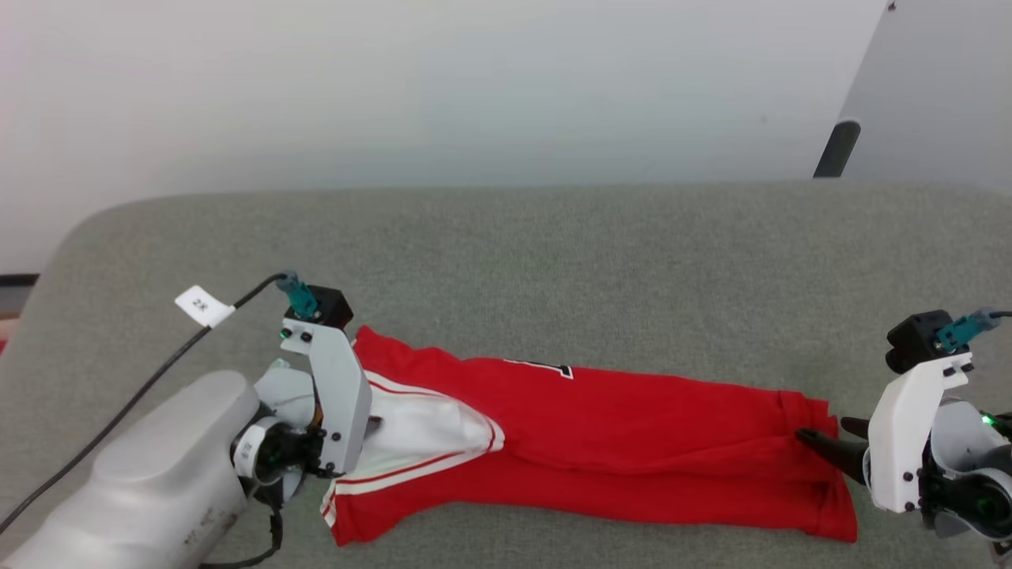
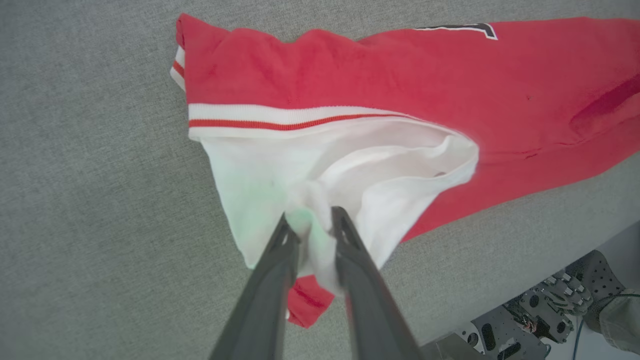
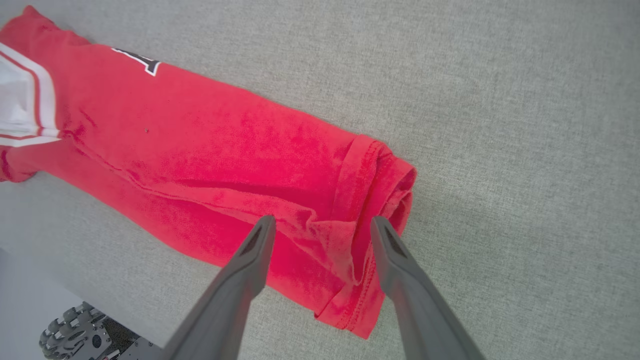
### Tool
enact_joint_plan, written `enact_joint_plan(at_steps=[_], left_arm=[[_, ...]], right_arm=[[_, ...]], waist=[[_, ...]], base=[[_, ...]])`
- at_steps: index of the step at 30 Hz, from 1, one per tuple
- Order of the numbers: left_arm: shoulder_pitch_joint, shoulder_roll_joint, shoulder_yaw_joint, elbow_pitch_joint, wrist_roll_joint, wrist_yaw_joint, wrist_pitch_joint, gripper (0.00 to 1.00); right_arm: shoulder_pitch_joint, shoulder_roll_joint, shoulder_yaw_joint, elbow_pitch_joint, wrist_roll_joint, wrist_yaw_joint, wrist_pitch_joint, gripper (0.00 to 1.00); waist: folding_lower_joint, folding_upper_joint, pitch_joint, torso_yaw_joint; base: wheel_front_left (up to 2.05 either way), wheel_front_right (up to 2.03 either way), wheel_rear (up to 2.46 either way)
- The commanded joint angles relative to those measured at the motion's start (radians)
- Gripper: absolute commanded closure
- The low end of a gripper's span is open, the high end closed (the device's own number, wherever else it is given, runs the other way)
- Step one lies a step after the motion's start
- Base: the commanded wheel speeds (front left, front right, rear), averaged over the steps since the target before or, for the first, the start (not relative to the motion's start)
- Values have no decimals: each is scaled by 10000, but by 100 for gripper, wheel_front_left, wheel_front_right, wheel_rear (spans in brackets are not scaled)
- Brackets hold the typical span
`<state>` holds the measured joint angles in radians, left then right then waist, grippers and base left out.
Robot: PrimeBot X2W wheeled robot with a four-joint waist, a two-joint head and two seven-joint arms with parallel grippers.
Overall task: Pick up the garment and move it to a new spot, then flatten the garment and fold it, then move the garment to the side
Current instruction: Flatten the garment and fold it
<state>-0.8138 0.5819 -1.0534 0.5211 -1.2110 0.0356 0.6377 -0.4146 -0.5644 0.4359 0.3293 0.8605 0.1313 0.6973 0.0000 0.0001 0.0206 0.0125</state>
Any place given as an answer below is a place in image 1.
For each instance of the black skirting board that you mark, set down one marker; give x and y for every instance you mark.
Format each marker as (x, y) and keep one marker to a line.
(17, 280)

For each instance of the red and white jersey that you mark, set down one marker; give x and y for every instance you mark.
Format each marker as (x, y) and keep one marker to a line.
(632, 442)

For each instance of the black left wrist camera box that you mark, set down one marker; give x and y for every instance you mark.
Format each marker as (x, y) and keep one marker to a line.
(332, 307)

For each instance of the light grey door panel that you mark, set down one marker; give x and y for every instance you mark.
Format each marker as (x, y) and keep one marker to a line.
(941, 95)

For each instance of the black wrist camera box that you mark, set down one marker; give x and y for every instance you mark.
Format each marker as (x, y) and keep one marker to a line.
(913, 340)
(332, 307)

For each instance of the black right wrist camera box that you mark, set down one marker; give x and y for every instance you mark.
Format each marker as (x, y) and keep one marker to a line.
(913, 340)

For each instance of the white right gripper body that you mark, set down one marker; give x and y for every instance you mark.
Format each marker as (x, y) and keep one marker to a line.
(901, 442)

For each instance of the teal left camera connector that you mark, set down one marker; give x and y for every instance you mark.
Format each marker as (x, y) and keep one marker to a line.
(300, 296)

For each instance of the teal right camera connector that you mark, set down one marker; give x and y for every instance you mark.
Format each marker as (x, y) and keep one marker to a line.
(964, 329)

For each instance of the black cylindrical post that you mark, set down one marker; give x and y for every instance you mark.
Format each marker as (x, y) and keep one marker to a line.
(836, 150)

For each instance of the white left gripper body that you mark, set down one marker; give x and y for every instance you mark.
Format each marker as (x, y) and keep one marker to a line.
(341, 403)

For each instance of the teal camera connector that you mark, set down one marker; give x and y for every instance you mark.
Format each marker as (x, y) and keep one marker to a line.
(300, 296)
(964, 329)

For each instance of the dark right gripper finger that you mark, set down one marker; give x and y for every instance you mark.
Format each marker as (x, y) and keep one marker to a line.
(842, 457)
(858, 428)

